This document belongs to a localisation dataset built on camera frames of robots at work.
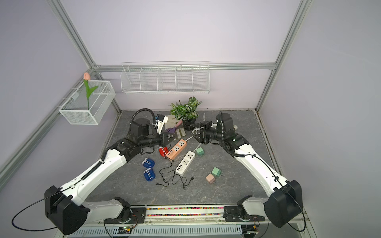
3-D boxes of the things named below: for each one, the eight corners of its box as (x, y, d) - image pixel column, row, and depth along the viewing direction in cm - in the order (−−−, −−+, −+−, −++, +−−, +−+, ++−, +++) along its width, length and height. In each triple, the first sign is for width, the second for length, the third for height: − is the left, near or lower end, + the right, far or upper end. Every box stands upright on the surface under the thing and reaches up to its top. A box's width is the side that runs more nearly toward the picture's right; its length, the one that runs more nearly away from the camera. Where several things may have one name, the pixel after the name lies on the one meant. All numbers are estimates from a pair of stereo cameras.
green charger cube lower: (210, 173, 89) (211, 171, 87) (214, 167, 91) (214, 166, 90) (219, 177, 87) (219, 176, 86) (222, 171, 90) (222, 170, 88)
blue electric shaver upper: (142, 165, 92) (140, 163, 90) (147, 159, 95) (145, 156, 93) (150, 170, 90) (149, 168, 88) (155, 163, 93) (154, 161, 91)
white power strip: (174, 172, 89) (174, 171, 87) (189, 152, 98) (189, 150, 96) (181, 176, 88) (180, 175, 86) (195, 155, 97) (195, 153, 94)
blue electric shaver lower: (147, 183, 86) (145, 181, 83) (144, 173, 90) (142, 170, 87) (156, 178, 88) (155, 176, 85) (153, 169, 92) (152, 166, 89)
